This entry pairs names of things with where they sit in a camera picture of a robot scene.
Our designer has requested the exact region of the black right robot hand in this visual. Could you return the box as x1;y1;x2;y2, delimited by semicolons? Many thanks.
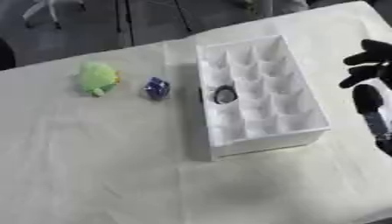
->
338;38;392;158

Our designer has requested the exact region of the white compartment box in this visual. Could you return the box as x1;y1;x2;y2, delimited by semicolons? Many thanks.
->
194;34;333;162

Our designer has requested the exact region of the blue and white small toy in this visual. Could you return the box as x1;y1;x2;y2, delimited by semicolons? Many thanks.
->
142;76;172;102

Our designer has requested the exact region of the black tripod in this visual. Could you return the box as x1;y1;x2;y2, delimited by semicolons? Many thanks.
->
113;0;195;47

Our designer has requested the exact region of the green soft toy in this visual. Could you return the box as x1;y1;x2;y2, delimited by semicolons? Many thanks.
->
74;61;123;98

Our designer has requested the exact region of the white office chair base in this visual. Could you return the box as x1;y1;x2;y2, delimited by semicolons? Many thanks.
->
21;0;88;30

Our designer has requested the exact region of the dark chair edge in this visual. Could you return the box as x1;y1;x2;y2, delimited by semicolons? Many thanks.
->
0;38;18;71

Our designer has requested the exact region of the black ring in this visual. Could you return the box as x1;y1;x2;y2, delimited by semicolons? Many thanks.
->
211;85;239;105

